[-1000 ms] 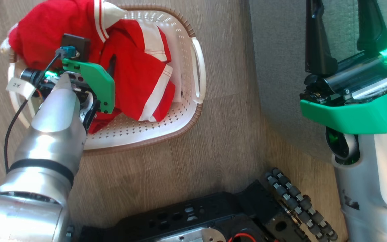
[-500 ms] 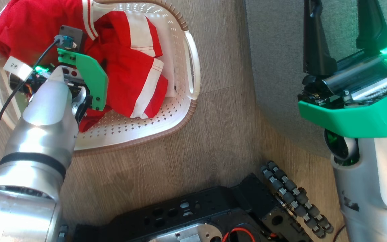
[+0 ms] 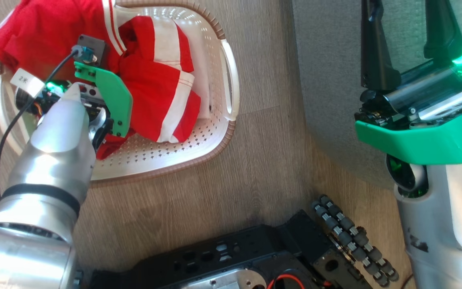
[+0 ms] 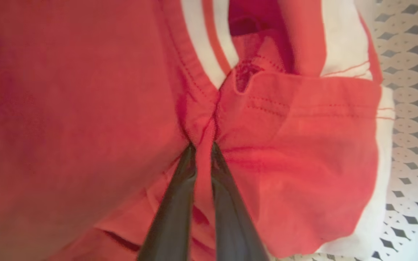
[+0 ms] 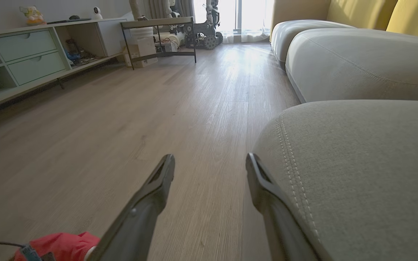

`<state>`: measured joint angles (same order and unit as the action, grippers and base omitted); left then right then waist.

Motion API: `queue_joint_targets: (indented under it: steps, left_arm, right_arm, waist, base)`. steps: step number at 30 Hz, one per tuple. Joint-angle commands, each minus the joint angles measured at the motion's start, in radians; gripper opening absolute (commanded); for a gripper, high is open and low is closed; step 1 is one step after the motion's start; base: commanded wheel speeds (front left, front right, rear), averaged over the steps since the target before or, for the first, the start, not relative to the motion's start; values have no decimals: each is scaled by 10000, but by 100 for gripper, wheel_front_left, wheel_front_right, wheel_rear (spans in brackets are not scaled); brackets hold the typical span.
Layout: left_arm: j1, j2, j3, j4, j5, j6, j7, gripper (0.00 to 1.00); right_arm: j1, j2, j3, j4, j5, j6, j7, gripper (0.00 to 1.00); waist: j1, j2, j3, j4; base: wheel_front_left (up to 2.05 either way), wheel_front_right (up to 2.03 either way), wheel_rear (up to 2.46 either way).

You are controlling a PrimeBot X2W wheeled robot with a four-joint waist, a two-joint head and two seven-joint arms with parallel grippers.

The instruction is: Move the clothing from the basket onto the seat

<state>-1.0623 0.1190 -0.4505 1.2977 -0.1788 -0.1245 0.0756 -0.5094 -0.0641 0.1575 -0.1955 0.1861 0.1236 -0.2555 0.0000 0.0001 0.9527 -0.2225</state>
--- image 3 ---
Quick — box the white perforated laundry basket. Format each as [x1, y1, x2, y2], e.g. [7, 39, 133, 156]
[0, 0, 240, 181]

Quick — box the thin red wire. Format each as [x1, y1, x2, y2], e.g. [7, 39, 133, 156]
[266, 274, 306, 289]

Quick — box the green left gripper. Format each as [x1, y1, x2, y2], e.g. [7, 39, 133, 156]
[15, 61, 134, 138]

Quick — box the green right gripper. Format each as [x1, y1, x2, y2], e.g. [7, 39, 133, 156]
[354, 0, 462, 165]

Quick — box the thin black cable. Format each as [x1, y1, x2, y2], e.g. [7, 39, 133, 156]
[0, 45, 96, 201]

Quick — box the red and white garment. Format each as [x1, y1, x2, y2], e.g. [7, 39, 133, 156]
[0, 0, 201, 160]

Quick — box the black roller omni wheel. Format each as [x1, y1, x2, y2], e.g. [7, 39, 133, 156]
[311, 195, 400, 287]

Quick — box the grey fabric sofa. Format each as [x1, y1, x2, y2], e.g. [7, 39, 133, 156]
[291, 0, 462, 190]

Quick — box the white paper cable tag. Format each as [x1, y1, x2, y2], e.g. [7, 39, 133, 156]
[10, 69, 46, 98]

